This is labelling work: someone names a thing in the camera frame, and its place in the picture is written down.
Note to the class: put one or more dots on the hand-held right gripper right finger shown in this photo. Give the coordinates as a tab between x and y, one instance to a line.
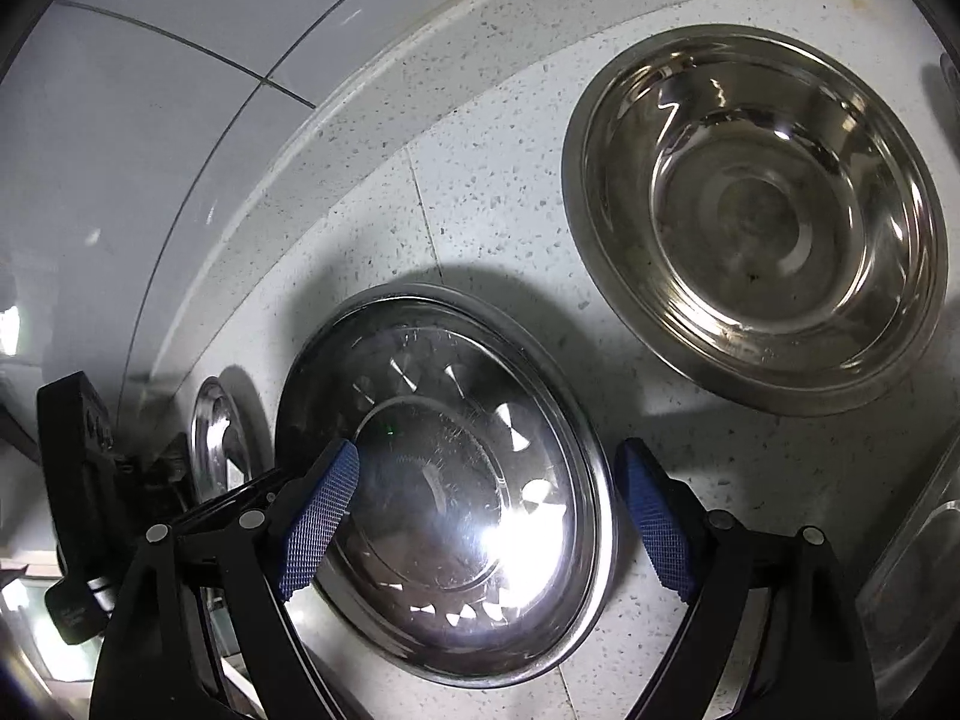
660	517

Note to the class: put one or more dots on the stainless steel bowl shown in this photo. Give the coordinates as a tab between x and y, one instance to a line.
757	217

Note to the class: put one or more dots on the small stainless steel plate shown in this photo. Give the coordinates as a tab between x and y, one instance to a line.
214	435

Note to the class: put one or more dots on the large stainless steel plate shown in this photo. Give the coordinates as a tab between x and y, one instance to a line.
465	480

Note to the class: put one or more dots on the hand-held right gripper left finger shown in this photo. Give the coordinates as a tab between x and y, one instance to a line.
319	510

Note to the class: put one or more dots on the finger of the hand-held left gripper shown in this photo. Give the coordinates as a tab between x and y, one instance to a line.
232	493

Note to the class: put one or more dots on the clear plastic container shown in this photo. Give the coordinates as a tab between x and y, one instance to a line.
922	577

